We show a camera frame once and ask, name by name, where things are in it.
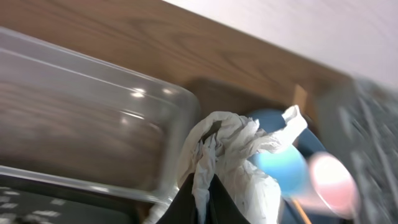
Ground white napkin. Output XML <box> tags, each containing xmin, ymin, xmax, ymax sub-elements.
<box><xmin>146</xmin><ymin>105</ymin><xmax>308</xmax><ymax>224</ymax></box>

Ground dark blue plate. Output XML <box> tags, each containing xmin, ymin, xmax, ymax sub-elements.
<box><xmin>248</xmin><ymin>109</ymin><xmax>341</xmax><ymax>224</ymax></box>

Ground pink cup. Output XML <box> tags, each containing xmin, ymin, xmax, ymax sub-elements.
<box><xmin>292</xmin><ymin>152</ymin><xmax>361</xmax><ymax>219</ymax></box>

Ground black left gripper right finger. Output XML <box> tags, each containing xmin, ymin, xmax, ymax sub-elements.
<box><xmin>206</xmin><ymin>175</ymin><xmax>249</xmax><ymax>224</ymax></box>

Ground clear plastic bin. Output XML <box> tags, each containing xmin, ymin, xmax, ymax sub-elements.
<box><xmin>1</xmin><ymin>28</ymin><xmax>200</xmax><ymax>202</ymax></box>

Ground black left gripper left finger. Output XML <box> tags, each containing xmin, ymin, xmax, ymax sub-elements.
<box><xmin>156</xmin><ymin>173</ymin><xmax>198</xmax><ymax>224</ymax></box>

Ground light blue cup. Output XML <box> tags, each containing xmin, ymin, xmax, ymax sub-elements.
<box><xmin>248</xmin><ymin>145</ymin><xmax>308</xmax><ymax>197</ymax></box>

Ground brown serving tray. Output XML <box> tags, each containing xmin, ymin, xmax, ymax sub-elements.
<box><xmin>183</xmin><ymin>77</ymin><xmax>315</xmax><ymax>125</ymax></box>

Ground black plastic tray bin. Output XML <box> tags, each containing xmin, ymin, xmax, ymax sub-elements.
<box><xmin>1</xmin><ymin>174</ymin><xmax>140</xmax><ymax>224</ymax></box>

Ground grey dishwasher rack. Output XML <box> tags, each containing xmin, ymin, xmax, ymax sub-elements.
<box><xmin>316</xmin><ymin>80</ymin><xmax>397</xmax><ymax>223</ymax></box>

